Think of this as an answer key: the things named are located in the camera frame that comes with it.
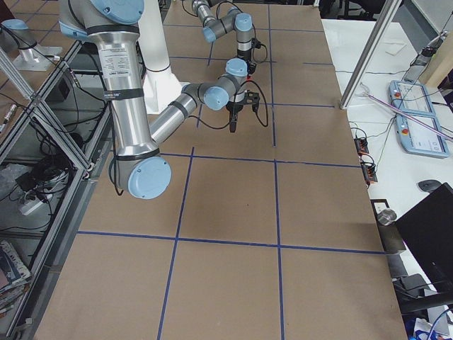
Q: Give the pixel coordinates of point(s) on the aluminium frame post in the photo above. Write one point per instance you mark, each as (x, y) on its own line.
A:
(388, 12)

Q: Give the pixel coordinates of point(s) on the lower blue teach pendant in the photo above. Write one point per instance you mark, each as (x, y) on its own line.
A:
(418, 139)

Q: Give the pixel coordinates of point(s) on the upper blue teach pendant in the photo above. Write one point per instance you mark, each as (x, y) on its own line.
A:
(411, 98)

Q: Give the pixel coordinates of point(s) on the black laptop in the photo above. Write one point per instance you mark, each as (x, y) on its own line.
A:
(426, 229)

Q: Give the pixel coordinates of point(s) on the black computer mouse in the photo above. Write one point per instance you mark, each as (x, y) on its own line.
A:
(429, 185)

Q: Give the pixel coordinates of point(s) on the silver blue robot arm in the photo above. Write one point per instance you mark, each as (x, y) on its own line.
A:
(112, 26)
(213, 28)

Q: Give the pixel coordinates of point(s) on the blue teach pendant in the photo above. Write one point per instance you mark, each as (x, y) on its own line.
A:
(418, 139)
(411, 98)

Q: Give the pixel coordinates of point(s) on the stack of books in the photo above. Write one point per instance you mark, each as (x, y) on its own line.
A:
(15, 276)

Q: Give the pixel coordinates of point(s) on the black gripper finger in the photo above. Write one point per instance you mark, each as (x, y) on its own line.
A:
(233, 119)

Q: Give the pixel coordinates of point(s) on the metal cup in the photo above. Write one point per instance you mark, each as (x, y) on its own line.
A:
(386, 217)

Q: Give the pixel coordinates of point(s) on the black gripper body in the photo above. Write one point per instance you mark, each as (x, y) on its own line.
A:
(234, 108)
(245, 59)

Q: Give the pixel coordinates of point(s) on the white power strip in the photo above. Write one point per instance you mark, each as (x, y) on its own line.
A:
(30, 205)

